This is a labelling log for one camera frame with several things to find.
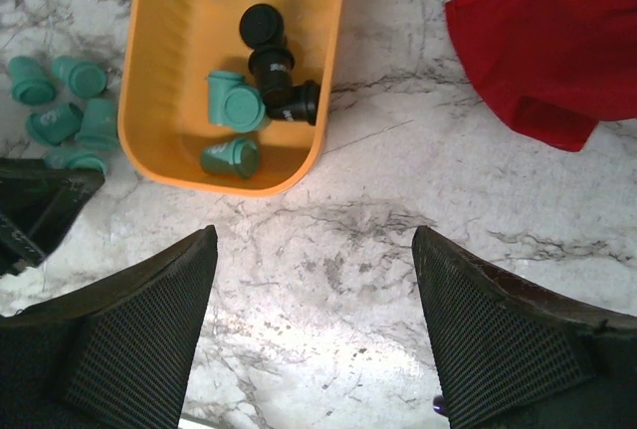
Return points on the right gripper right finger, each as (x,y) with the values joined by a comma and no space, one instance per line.
(512,354)

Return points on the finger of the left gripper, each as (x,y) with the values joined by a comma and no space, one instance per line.
(39,206)

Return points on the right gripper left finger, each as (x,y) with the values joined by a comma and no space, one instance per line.
(114,354)

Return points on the green coffee capsule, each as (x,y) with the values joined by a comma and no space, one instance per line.
(239,157)
(220,83)
(30,84)
(243,110)
(84,78)
(55,125)

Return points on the orange storage basket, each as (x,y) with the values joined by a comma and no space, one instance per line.
(172,47)

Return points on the black coffee capsule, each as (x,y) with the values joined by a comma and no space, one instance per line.
(262,25)
(271,66)
(303,106)

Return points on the red cloth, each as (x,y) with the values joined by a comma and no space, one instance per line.
(551,70)

